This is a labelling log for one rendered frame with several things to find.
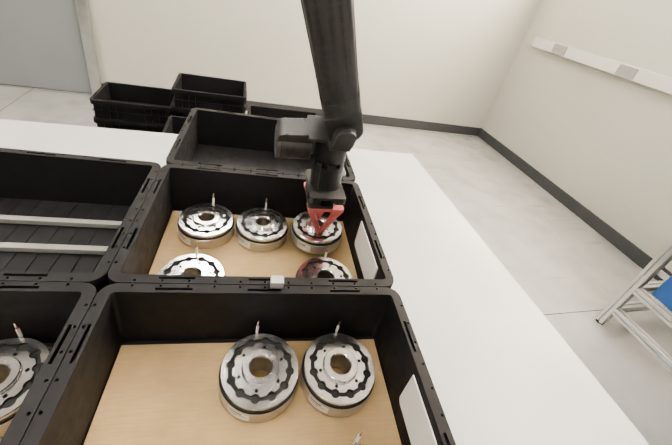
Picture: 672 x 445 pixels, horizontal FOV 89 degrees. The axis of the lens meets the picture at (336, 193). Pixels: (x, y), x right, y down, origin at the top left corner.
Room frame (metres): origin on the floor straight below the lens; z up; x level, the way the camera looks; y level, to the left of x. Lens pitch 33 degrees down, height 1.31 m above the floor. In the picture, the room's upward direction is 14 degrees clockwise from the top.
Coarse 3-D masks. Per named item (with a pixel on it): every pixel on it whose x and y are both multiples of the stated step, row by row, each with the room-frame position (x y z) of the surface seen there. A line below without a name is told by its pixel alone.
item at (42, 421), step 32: (128, 288) 0.26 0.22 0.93; (160, 288) 0.27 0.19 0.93; (192, 288) 0.29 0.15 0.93; (224, 288) 0.30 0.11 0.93; (256, 288) 0.31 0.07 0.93; (288, 288) 0.33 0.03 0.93; (320, 288) 0.34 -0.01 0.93; (352, 288) 0.35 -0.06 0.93; (384, 288) 0.37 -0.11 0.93; (96, 320) 0.21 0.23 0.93; (416, 352) 0.27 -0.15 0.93; (64, 384) 0.15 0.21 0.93
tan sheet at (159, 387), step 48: (144, 384) 0.20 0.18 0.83; (192, 384) 0.22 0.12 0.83; (384, 384) 0.28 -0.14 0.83; (96, 432) 0.15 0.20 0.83; (144, 432) 0.16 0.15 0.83; (192, 432) 0.17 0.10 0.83; (240, 432) 0.18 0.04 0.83; (288, 432) 0.19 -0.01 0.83; (336, 432) 0.20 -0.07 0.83; (384, 432) 0.22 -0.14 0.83
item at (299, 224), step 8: (296, 216) 0.56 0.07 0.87; (304, 216) 0.57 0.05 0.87; (328, 216) 0.58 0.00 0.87; (296, 224) 0.53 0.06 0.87; (304, 224) 0.54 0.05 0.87; (336, 224) 0.57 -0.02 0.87; (296, 232) 0.51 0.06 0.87; (304, 232) 0.52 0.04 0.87; (312, 232) 0.52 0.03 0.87; (328, 232) 0.53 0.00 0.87; (336, 232) 0.54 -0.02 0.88; (312, 240) 0.50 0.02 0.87; (320, 240) 0.50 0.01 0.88; (328, 240) 0.51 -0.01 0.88
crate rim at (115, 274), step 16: (160, 176) 0.50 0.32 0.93; (256, 176) 0.59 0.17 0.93; (272, 176) 0.60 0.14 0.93; (288, 176) 0.61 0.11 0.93; (304, 176) 0.63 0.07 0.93; (144, 208) 0.41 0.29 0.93; (144, 224) 0.38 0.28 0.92; (368, 224) 0.51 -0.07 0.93; (128, 240) 0.34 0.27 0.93; (128, 256) 0.31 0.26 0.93; (384, 256) 0.44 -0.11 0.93; (112, 272) 0.28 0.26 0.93; (384, 272) 0.40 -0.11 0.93
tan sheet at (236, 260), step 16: (176, 224) 0.49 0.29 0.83; (288, 224) 0.58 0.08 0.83; (176, 240) 0.45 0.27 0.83; (288, 240) 0.53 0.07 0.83; (160, 256) 0.41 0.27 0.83; (176, 256) 0.42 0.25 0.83; (224, 256) 0.44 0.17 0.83; (240, 256) 0.45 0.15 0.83; (256, 256) 0.46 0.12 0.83; (272, 256) 0.47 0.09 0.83; (288, 256) 0.48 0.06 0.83; (304, 256) 0.49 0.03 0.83; (320, 256) 0.51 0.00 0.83; (336, 256) 0.52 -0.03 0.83; (240, 272) 0.42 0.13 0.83; (256, 272) 0.43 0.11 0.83; (272, 272) 0.43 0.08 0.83; (288, 272) 0.44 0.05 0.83; (352, 272) 0.48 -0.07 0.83
